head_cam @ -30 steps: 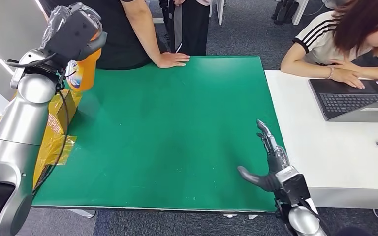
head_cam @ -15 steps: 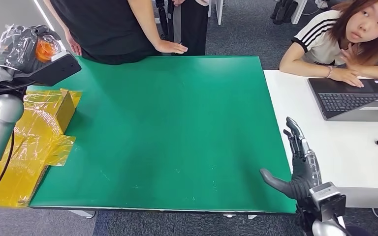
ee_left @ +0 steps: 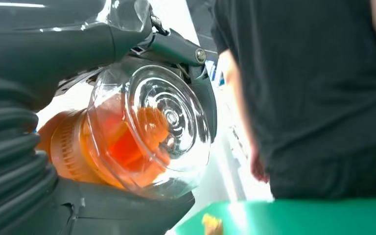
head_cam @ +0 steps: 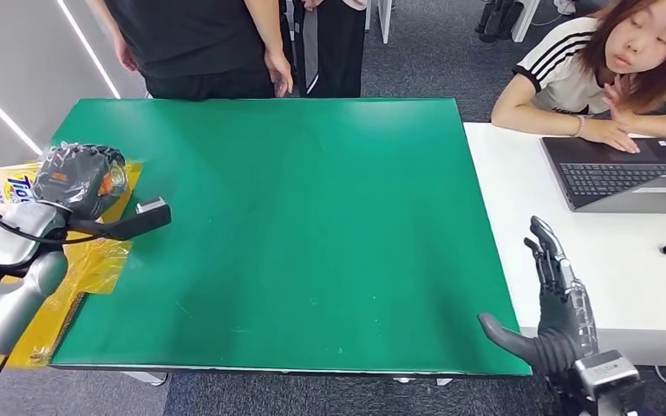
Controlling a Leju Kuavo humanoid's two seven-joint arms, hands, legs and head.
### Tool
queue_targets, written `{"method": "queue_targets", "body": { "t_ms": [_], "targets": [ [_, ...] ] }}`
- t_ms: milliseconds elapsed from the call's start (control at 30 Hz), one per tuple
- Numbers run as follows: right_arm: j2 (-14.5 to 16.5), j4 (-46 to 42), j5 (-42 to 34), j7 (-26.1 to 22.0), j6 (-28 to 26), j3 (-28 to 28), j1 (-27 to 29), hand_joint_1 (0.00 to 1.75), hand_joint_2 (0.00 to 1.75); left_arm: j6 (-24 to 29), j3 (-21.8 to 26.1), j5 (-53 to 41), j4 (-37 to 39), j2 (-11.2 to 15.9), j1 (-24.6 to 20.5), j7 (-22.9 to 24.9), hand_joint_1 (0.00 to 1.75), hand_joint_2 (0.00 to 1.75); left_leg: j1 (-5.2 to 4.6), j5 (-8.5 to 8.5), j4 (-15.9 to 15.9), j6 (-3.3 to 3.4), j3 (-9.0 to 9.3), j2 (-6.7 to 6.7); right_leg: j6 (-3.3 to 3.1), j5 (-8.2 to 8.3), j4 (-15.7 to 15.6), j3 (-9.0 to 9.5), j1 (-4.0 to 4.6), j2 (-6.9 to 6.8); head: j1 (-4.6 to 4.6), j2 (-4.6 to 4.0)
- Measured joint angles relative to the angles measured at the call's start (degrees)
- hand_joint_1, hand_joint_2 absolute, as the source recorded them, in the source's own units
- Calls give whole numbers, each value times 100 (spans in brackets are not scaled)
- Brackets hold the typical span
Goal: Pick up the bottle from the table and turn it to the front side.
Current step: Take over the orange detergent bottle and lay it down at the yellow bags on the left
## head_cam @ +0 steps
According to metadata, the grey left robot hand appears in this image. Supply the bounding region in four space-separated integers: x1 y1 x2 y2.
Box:
33 143 127 222

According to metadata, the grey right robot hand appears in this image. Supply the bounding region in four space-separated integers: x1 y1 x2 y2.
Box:
477 215 598 380

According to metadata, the orange detergent bottle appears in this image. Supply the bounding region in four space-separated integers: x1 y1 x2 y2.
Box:
0 142 130 226

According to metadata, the white desk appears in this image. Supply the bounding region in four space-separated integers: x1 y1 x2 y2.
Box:
461 121 666 368

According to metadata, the yellow taped cardboard box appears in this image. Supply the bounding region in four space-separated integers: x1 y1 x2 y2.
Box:
0 160 145 368

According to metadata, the dark grey laptop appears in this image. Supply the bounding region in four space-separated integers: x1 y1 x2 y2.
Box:
540 136 666 215

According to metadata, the green table mat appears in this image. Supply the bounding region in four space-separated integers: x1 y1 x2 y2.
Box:
49 97 532 377

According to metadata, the seated person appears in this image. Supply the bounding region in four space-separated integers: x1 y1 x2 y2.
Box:
491 0 666 155

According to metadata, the standing person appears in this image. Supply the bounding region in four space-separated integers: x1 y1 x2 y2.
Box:
295 0 369 99

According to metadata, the white table leg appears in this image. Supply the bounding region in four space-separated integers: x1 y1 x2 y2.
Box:
511 0 541 43
366 0 395 45

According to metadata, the black chair base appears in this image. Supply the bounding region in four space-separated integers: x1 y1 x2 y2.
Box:
475 0 523 43

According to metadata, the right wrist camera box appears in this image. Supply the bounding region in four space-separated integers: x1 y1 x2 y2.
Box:
574 350 647 416

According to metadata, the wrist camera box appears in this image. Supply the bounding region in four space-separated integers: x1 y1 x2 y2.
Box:
574 350 647 416
70 197 172 243

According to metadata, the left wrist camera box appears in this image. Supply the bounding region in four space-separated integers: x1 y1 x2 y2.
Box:
70 197 172 243

